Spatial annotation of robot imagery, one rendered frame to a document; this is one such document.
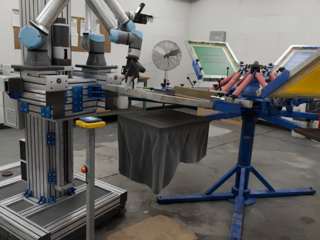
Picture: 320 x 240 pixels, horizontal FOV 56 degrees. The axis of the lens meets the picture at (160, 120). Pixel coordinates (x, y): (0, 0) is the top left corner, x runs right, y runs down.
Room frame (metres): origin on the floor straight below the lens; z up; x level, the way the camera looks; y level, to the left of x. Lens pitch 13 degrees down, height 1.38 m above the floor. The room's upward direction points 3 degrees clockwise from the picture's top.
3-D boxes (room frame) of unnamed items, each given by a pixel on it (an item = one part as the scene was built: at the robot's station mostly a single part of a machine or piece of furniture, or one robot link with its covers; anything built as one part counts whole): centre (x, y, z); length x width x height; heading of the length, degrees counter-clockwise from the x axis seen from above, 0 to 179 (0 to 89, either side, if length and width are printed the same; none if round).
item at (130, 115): (2.02, -0.03, 0.95); 0.48 x 0.44 x 0.01; 133
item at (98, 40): (2.30, 0.51, 1.42); 0.13 x 0.12 x 0.14; 33
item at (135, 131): (1.86, 0.14, 0.74); 0.45 x 0.03 x 0.43; 43
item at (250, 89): (2.78, -0.84, 0.67); 0.39 x 0.39 x 1.35
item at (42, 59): (1.88, 0.77, 1.31); 0.15 x 0.15 x 0.10
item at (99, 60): (2.29, 0.50, 1.31); 0.15 x 0.15 x 0.10
